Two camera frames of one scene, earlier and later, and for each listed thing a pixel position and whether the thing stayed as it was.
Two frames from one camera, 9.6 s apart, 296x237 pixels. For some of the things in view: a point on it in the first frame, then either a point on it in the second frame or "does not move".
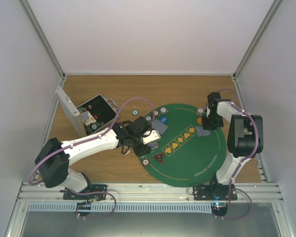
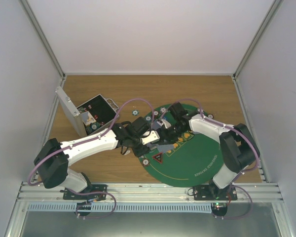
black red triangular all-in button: (159, 157) does not move
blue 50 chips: (148, 118) does not move
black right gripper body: (214, 121) to (170, 137)
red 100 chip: (145, 162) does not move
